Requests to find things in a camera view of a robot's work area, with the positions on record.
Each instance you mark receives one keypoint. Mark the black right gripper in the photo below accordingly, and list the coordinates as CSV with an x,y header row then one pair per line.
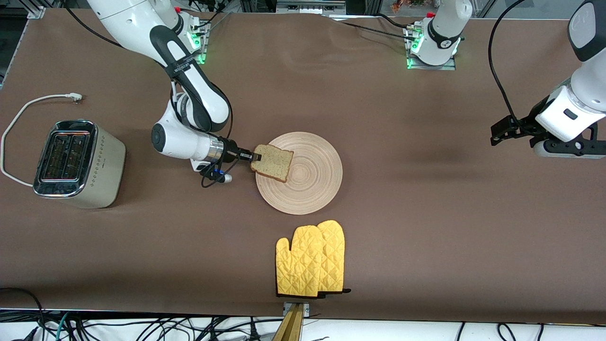
x,y
231,150

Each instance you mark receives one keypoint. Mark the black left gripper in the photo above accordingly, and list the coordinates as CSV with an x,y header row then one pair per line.
x,y
524,125

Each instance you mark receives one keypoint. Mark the slice of brown bread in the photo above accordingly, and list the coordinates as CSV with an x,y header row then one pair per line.
x,y
272,163

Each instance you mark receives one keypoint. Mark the round wooden plate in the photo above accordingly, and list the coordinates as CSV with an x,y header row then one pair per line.
x,y
307,184

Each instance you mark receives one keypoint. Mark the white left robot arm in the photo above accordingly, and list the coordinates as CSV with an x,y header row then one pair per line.
x,y
440,33

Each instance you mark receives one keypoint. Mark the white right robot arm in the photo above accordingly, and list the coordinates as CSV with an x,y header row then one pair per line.
x,y
128,19

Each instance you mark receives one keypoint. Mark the cream and chrome toaster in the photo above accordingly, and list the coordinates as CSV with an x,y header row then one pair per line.
x,y
94,166

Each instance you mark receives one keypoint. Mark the yellow quilted oven mitt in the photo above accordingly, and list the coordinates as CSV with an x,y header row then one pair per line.
x,y
300,265
334,255

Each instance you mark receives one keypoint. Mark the orange background object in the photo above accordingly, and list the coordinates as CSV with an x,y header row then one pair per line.
x,y
407,4

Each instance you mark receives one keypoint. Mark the grey metal box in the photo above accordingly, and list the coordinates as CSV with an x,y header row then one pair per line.
x,y
310,5

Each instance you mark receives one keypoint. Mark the wooden beam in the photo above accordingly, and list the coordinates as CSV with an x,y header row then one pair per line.
x,y
289,327

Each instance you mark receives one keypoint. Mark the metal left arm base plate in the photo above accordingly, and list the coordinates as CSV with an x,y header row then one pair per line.
x,y
431,67

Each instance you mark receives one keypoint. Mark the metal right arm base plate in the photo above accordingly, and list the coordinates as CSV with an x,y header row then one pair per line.
x,y
202,42

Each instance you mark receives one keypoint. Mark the small metal bracket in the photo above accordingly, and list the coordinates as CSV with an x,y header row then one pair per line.
x,y
307,309

